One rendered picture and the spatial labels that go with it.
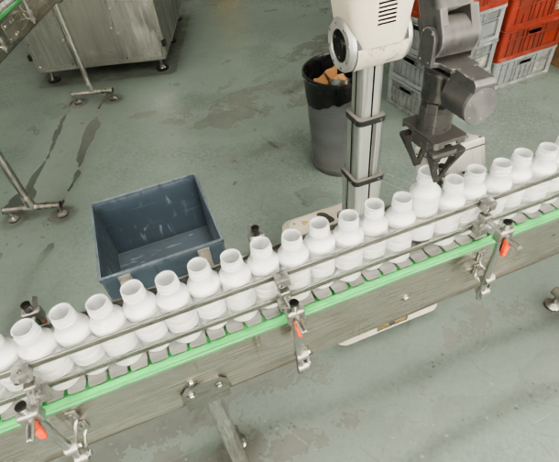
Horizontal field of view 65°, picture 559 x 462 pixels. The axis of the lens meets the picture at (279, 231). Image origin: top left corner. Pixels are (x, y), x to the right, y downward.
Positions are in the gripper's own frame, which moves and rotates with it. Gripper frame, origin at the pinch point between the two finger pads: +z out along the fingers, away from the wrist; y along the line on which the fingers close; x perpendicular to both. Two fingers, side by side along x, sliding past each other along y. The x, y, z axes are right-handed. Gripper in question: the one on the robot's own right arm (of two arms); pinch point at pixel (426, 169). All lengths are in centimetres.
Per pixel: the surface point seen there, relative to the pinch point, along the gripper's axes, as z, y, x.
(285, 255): 7.5, 1.9, -30.5
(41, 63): 84, -397, -119
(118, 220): 32, -57, -64
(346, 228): 5.7, 2.4, -18.2
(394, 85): 96, -208, 132
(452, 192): 5.7, 2.5, 4.9
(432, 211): 8.3, 3.0, 0.4
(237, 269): 6.0, 2.9, -39.8
